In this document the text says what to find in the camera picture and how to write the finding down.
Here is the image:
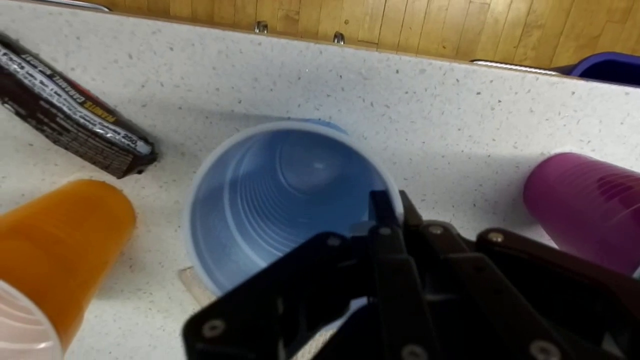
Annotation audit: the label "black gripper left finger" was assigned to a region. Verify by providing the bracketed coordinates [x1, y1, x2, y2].
[182, 188, 428, 360]

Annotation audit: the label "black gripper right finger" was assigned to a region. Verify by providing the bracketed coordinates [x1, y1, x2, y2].
[398, 188, 640, 360]

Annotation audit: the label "blue plastic cup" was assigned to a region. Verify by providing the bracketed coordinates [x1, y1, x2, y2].
[184, 118, 407, 297]

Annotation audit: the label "orange plastic cup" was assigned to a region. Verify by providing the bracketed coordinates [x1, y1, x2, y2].
[0, 175, 138, 360]

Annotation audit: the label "magenta plastic cup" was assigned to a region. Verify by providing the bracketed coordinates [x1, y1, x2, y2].
[522, 149, 640, 278]

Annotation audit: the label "blue plastic bin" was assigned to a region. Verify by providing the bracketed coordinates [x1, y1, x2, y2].
[562, 50, 640, 88]

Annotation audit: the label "black snack bar wrapper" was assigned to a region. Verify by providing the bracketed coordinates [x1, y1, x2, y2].
[0, 29, 161, 180]

